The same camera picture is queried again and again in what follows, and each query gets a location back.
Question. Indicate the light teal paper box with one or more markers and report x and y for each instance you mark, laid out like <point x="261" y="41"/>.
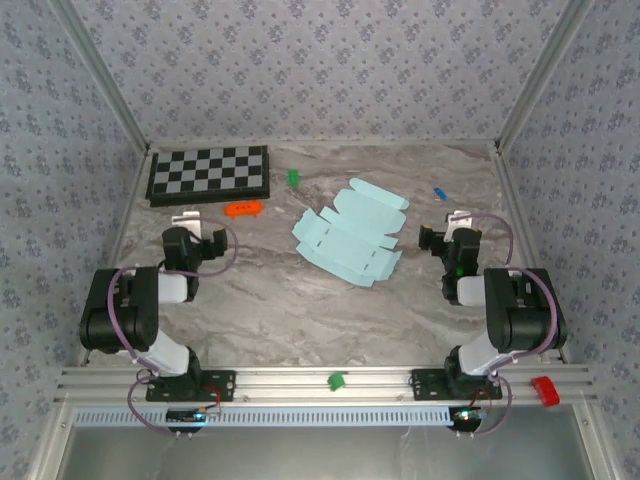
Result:
<point x="345" y="235"/>

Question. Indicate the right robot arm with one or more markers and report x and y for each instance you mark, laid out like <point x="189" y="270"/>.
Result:
<point x="475" y="355"/>

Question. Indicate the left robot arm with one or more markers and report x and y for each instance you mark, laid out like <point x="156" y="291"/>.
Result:
<point x="170" y="357"/>

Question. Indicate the orange toy brick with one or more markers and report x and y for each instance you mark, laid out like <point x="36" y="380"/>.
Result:
<point x="243" y="209"/>

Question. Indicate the small blue toy piece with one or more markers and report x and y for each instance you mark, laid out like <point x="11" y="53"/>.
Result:
<point x="439" y="194"/>

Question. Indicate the black grey chessboard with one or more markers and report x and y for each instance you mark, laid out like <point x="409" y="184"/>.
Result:
<point x="207" y="172"/>

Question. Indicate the green toy brick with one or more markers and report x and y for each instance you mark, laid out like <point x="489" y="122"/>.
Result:
<point x="293" y="177"/>
<point x="336" y="381"/>

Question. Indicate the red plastic block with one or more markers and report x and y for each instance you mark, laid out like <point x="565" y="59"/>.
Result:
<point x="545" y="391"/>

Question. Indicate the right circuit board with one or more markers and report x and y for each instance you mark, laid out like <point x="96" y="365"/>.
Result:
<point x="465" y="416"/>

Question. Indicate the circuit board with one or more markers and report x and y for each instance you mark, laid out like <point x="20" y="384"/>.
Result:
<point x="465" y="416"/>
<point x="185" y="415"/>

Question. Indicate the left circuit board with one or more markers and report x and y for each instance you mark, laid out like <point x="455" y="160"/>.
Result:
<point x="185" y="415"/>

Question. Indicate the grey metal sheet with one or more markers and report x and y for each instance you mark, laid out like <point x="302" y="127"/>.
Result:
<point x="320" y="455"/>

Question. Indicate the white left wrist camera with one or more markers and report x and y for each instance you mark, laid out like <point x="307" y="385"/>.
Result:
<point x="190" y="220"/>

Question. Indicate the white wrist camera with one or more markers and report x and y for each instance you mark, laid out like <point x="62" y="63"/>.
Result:
<point x="190" y="220"/>
<point x="457" y="220"/>

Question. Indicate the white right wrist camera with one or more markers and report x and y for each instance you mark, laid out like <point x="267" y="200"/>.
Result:
<point x="457" y="220"/>

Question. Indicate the aluminium side rail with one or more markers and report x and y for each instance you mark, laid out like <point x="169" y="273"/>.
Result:
<point x="506" y="175"/>
<point x="136" y="185"/>

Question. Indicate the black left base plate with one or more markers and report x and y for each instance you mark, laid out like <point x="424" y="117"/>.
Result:
<point x="225" y="385"/>

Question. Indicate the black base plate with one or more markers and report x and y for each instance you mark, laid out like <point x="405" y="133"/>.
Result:
<point x="425" y="385"/>
<point x="225" y="385"/>

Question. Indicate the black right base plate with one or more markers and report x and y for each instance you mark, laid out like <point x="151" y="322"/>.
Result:
<point x="425" y="385"/>

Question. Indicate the aluminium back rail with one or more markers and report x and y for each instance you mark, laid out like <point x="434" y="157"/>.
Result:
<point x="320" y="144"/>

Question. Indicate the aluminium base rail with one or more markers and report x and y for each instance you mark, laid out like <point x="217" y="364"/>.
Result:
<point x="285" y="385"/>

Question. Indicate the aluminium frame post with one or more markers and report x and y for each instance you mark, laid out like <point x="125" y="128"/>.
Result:
<point x="541" y="75"/>
<point x="111" y="85"/>

